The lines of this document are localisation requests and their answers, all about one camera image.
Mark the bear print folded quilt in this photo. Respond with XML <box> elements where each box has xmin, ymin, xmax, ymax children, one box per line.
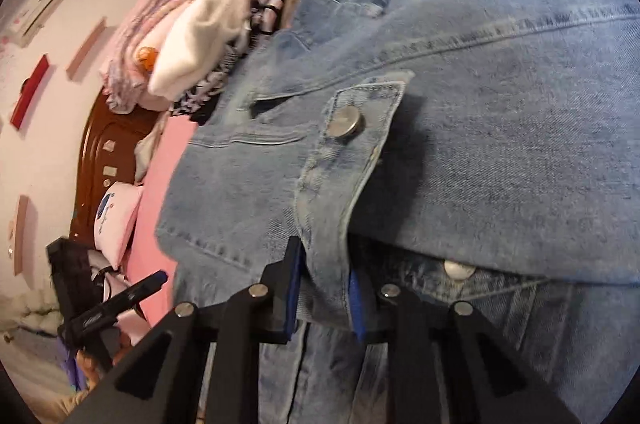
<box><xmin>132</xmin><ymin>24</ymin><xmax>176</xmax><ymax>112</ymax></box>

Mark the blue denim jacket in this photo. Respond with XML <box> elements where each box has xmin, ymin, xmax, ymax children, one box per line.
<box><xmin>155</xmin><ymin>0</ymin><xmax>640</xmax><ymax>424</ymax></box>

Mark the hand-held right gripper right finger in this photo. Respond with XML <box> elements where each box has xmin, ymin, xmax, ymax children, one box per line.
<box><xmin>348</xmin><ymin>267</ymin><xmax>581</xmax><ymax>424</ymax></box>

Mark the white air conditioner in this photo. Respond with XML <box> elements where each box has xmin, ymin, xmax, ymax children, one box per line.
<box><xmin>10</xmin><ymin>0</ymin><xmax>87</xmax><ymax>46</ymax></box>

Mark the pink wall shelf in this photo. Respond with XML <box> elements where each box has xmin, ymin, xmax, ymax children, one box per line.
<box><xmin>66</xmin><ymin>17</ymin><xmax>108</xmax><ymax>80</ymax></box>
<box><xmin>12</xmin><ymin>195</ymin><xmax>31</xmax><ymax>275</ymax></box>

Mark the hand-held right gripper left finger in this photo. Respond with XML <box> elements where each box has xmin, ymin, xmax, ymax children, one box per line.
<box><xmin>65</xmin><ymin>237</ymin><xmax>307</xmax><ymax>424</ymax></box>

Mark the white folded garment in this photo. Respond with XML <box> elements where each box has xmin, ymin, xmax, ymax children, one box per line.
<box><xmin>148</xmin><ymin>0</ymin><xmax>286</xmax><ymax>99</ymax></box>

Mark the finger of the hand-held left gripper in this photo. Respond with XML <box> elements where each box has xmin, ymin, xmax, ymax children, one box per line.
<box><xmin>102</xmin><ymin>270</ymin><xmax>168</xmax><ymax>312</ymax></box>

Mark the pink striped folded blanket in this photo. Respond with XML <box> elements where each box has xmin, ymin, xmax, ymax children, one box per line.
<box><xmin>100</xmin><ymin>0</ymin><xmax>201</xmax><ymax>114</ymax></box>

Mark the dark wooden headboard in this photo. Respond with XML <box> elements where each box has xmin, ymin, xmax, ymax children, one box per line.
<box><xmin>67</xmin><ymin>92</ymin><xmax>166</xmax><ymax>245</ymax></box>

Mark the pink pillow with print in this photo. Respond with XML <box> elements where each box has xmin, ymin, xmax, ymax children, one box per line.
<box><xmin>92</xmin><ymin>181</ymin><xmax>146</xmax><ymax>270</ymax></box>

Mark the black and white patterned garment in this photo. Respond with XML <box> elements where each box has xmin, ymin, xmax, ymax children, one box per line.
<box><xmin>170</xmin><ymin>0</ymin><xmax>301</xmax><ymax>125</ymax></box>

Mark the red wall shelf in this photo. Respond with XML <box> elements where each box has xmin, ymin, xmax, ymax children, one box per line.
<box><xmin>10</xmin><ymin>54</ymin><xmax>51</xmax><ymax>130</ymax></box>

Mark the crumpled white cloth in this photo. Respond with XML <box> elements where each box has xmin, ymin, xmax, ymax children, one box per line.
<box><xmin>134</xmin><ymin>124</ymin><xmax>168</xmax><ymax>185</ymax></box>

